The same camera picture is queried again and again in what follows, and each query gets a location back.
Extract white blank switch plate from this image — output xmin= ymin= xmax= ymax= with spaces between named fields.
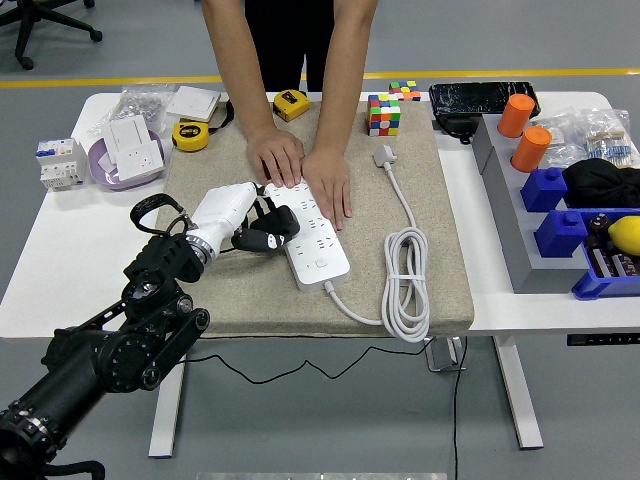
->
xmin=108 ymin=114 xmax=152 ymax=154

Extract black office chair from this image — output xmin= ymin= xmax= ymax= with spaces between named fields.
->
xmin=0 ymin=0 xmax=104 ymax=71

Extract grey stepped block holder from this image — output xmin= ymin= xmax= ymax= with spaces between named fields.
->
xmin=472 ymin=115 xmax=589 ymax=295

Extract thin black adapter cord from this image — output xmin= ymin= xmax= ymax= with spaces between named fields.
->
xmin=187 ymin=244 xmax=434 ymax=386

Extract blue block with knob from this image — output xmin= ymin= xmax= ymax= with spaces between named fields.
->
xmin=533 ymin=209 xmax=589 ymax=259
xmin=520 ymin=167 xmax=570 ymax=213

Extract metal bracket under table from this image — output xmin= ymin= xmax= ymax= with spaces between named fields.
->
xmin=424 ymin=335 xmax=467 ymax=374

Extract person's left hand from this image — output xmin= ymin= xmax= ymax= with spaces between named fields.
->
xmin=301 ymin=149 xmax=354 ymax=232

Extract person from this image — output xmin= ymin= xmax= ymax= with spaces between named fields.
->
xmin=242 ymin=0 xmax=336 ymax=94

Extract dark batteries in bin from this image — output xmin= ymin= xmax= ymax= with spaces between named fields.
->
xmin=589 ymin=244 xmax=640 ymax=279

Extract black table control panel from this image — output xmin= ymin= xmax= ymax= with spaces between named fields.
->
xmin=566 ymin=332 xmax=640 ymax=347

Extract black strap loop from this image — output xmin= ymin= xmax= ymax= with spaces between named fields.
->
xmin=207 ymin=97 xmax=236 ymax=135

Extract clear bag of screws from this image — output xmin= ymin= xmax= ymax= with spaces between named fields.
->
xmin=102 ymin=84 xmax=176 ymax=131

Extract black plug adapter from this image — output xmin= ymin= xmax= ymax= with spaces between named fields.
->
xmin=247 ymin=205 xmax=301 ymax=239

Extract white wall switch plate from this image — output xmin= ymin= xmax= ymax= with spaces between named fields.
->
xmin=164 ymin=85 xmax=222 ymax=123

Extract purple bowl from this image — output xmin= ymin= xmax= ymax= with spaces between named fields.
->
xmin=87 ymin=130 xmax=167 ymax=192

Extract yellow lemon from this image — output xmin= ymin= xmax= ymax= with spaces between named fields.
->
xmin=606 ymin=215 xmax=640 ymax=257

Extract orange cylinder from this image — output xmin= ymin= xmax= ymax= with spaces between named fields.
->
xmin=510 ymin=125 xmax=553 ymax=174
xmin=496 ymin=93 xmax=536 ymax=140

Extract grey-brown fabric mat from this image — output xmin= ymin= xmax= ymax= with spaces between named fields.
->
xmin=149 ymin=99 xmax=476 ymax=340

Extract person's right hand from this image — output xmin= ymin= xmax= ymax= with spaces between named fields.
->
xmin=246 ymin=127 xmax=305 ymax=190

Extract black cloth bundle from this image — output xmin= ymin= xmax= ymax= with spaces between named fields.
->
xmin=562 ymin=158 xmax=640 ymax=210

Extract square yellow tape measure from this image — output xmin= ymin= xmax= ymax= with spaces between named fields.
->
xmin=272 ymin=88 xmax=311 ymax=123

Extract black cracked flat tray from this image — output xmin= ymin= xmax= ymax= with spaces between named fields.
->
xmin=428 ymin=81 xmax=542 ymax=121

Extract white wall socket plate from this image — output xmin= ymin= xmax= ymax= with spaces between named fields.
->
xmin=115 ymin=141 xmax=166 ymax=184

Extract round yellow tape measure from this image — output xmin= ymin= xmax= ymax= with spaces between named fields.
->
xmin=171 ymin=118 xmax=210 ymax=153

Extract white power strip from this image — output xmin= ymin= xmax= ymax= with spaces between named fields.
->
xmin=263 ymin=180 xmax=351 ymax=294

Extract blue plastic bin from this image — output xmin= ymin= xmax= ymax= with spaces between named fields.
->
xmin=571 ymin=208 xmax=640 ymax=301

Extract white table leg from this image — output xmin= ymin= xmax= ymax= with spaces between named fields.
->
xmin=492 ymin=335 xmax=545 ymax=450
xmin=148 ymin=338 xmax=190 ymax=459

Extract white power strip cable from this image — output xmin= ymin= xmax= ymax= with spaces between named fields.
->
xmin=323 ymin=143 xmax=432 ymax=345

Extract clear bag of resistors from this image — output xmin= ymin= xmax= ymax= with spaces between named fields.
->
xmin=582 ymin=107 xmax=639 ymax=169

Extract clear bag of small parts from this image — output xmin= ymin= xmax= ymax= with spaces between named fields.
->
xmin=530 ymin=112 xmax=594 ymax=169

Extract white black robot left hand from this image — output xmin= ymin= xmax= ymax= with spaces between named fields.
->
xmin=191 ymin=181 xmax=292 ymax=257

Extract black hanging cable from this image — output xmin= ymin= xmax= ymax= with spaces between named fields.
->
xmin=451 ymin=335 xmax=469 ymax=480

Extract large colourful puzzle cube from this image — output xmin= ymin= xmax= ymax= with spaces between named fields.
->
xmin=366 ymin=92 xmax=403 ymax=137

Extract white circuit breaker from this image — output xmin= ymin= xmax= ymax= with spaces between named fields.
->
xmin=34 ymin=138 xmax=89 ymax=192

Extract small colourful puzzle cube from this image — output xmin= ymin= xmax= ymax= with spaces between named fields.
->
xmin=388 ymin=79 xmax=422 ymax=103

